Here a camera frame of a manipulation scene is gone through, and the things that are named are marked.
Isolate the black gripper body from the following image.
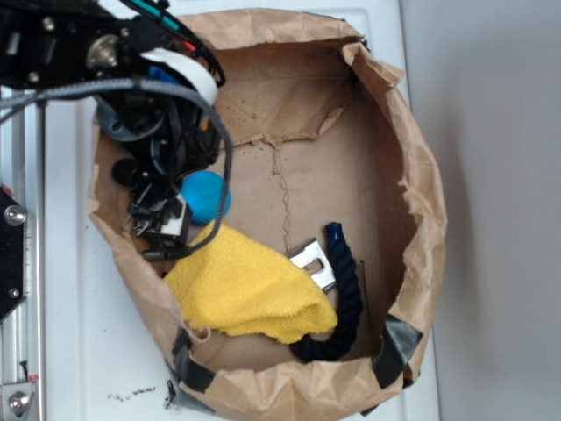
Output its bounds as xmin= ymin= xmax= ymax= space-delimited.
xmin=94 ymin=65 xmax=223 ymax=185

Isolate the blue ball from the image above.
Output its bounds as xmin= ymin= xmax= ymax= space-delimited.
xmin=181 ymin=170 xmax=224 ymax=225

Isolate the brown paper bag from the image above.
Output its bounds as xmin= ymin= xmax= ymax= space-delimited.
xmin=89 ymin=8 xmax=447 ymax=420

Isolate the yellow cloth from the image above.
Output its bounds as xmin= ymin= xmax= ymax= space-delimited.
xmin=164 ymin=225 xmax=337 ymax=345

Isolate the silver metal block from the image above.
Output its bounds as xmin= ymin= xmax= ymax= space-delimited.
xmin=288 ymin=239 xmax=336 ymax=293

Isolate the white flat ribbon cable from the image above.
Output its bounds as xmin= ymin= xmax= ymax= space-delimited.
xmin=139 ymin=46 xmax=218 ymax=106

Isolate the aluminium frame rail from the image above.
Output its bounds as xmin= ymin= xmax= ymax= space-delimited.
xmin=1 ymin=88 xmax=46 ymax=420

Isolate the grey braided cable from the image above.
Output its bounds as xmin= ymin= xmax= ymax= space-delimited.
xmin=0 ymin=77 xmax=234 ymax=260

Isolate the dark blue rope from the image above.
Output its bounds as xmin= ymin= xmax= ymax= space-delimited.
xmin=288 ymin=222 xmax=364 ymax=363

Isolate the metal corner bracket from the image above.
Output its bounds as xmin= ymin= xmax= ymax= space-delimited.
xmin=1 ymin=382 xmax=36 ymax=421

